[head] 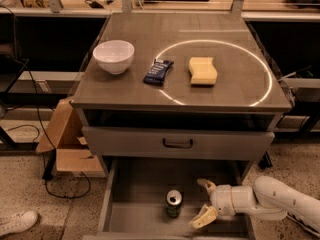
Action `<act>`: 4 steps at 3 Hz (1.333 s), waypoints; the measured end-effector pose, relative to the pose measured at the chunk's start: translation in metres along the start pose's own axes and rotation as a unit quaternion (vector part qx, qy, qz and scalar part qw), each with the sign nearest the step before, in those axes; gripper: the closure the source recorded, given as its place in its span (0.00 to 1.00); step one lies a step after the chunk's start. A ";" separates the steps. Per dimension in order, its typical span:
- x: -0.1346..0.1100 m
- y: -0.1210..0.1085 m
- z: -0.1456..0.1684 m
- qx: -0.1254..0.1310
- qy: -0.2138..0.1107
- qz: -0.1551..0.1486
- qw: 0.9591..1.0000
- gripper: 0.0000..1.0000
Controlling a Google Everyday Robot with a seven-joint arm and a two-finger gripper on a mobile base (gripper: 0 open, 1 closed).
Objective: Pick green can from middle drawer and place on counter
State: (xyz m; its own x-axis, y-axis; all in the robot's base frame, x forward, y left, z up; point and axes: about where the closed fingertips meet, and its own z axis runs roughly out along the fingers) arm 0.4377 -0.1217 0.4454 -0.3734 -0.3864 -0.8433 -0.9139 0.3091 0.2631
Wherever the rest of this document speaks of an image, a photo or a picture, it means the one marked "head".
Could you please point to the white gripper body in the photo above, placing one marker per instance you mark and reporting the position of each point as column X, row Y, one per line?
column 222, row 199

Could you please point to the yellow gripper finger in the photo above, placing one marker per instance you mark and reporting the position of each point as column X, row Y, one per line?
column 206, row 215
column 208, row 185

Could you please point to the green soda can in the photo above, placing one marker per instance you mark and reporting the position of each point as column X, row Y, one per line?
column 173, row 202

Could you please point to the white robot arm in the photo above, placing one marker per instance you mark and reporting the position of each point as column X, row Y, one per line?
column 267, row 199

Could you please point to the open middle drawer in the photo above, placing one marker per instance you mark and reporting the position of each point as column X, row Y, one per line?
column 134, row 201

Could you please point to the grey drawer cabinet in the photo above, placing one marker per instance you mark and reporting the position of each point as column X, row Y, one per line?
column 245, row 97

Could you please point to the closed top drawer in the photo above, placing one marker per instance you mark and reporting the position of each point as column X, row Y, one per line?
column 217, row 145

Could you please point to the black striped sneaker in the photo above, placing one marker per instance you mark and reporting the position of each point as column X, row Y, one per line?
column 305, row 227

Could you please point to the yellow sponge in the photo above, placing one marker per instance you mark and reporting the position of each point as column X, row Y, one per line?
column 202, row 71

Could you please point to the blue snack bar wrapper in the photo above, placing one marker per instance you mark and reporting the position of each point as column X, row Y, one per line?
column 157, row 73

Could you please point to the brown cardboard box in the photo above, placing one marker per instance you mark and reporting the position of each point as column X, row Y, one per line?
column 64, row 136

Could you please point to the white ceramic bowl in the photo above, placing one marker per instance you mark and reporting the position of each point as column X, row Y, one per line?
column 114, row 56

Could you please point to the white sneaker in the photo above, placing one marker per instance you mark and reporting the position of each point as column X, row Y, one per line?
column 18, row 222

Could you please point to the black drawer handle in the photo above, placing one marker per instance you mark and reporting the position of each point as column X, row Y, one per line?
column 179, row 145

